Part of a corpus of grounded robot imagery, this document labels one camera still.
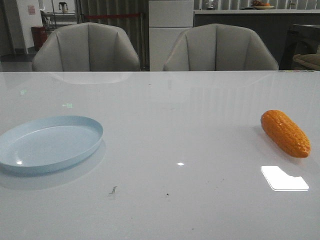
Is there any fruit bowl on counter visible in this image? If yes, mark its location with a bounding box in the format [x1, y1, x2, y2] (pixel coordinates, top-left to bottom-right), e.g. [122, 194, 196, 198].
[251, 0, 274, 10]

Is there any white cabinet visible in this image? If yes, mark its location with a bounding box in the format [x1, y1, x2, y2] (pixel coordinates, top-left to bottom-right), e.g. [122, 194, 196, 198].
[148, 0, 194, 72]

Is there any orange toy corn cob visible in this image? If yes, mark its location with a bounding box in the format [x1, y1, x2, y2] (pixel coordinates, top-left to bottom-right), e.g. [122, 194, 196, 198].
[260, 110, 311, 158]

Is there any right grey upholstered chair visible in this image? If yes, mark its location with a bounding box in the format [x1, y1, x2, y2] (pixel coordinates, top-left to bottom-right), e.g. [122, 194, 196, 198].
[163, 23, 279, 72]

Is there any dark grey counter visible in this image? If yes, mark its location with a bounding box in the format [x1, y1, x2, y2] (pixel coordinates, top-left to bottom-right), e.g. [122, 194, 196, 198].
[193, 9, 320, 70]

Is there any beige cushion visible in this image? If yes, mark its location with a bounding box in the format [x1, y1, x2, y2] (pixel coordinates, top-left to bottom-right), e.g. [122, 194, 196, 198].
[292, 53, 320, 71]

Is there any red barrier belt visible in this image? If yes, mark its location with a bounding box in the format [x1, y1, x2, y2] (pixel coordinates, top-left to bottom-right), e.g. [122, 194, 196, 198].
[84, 12, 141, 20]

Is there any red trash bin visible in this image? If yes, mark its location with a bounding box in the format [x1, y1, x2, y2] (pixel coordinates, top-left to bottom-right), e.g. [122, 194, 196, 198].
[31, 25, 48, 51]

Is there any left grey upholstered chair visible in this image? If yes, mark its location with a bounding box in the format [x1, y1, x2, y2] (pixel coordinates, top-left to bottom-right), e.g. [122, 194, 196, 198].
[32, 22, 140, 72]

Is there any grey upholstered chair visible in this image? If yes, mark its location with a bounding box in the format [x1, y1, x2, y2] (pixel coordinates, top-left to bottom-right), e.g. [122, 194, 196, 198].
[32, 22, 140, 72]
[163, 23, 279, 72]

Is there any light blue round plate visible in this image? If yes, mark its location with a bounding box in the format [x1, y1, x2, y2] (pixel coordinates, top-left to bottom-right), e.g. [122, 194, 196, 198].
[0, 115, 104, 175]

